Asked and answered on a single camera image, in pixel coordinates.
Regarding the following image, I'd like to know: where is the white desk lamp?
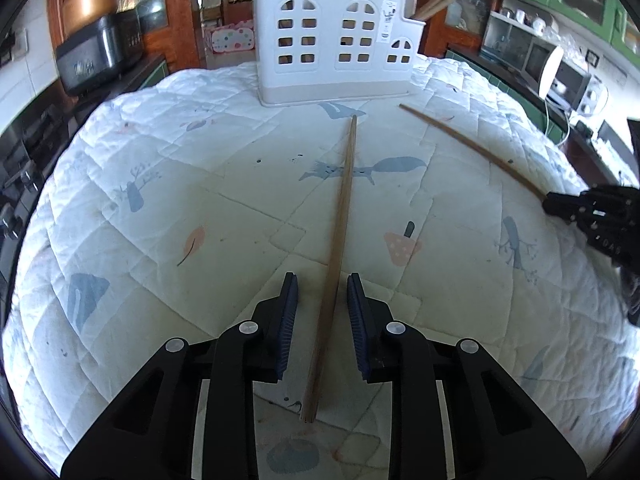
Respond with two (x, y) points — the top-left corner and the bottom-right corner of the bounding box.
(537, 44), (566, 99)

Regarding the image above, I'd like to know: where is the white plastic utensil holder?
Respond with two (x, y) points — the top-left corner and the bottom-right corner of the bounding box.
(251, 0), (428, 108)

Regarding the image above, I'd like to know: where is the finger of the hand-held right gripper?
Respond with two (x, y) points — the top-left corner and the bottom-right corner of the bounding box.
(575, 217), (640, 268)
(542, 185), (640, 221)

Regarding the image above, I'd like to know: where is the black gas stove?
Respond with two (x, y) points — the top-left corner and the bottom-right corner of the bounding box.
(0, 120), (63, 243)

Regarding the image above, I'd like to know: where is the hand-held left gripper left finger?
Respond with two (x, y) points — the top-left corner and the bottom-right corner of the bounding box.
(61, 272), (299, 480)

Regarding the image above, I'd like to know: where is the metal dish cabinet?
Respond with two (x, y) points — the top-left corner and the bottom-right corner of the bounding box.
(481, 9), (551, 77)

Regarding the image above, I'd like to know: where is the silver toaster oven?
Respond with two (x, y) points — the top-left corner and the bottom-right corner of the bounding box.
(525, 39), (595, 111)

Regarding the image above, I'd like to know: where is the white cable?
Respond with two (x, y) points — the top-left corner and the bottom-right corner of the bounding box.
(544, 96), (573, 147)

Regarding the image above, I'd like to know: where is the black rice cooker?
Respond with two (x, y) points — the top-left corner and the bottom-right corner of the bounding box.
(55, 10), (144, 97)

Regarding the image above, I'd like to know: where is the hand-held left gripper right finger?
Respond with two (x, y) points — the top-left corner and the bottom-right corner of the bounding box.
(346, 273), (586, 480)

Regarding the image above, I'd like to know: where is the white quilted printed blanket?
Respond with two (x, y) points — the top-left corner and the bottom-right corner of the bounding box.
(2, 52), (637, 480)

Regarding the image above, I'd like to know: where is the copper coloured pot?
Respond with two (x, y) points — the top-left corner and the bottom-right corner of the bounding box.
(60, 0), (123, 37)

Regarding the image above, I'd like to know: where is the pink dotted play tent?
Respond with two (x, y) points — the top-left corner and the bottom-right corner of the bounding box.
(204, 19), (257, 56)

